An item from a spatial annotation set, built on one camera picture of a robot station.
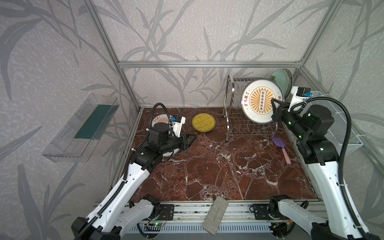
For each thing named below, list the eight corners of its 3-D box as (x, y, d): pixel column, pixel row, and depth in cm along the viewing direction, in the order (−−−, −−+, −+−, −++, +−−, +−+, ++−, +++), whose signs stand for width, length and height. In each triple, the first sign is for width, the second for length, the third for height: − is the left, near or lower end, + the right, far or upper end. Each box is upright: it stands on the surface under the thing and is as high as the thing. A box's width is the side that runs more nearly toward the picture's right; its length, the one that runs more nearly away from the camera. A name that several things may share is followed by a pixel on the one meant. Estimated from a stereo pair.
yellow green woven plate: (191, 131, 108) (191, 130, 107) (192, 114, 119) (192, 113, 117) (216, 131, 108) (216, 130, 107) (214, 114, 119) (215, 113, 117)
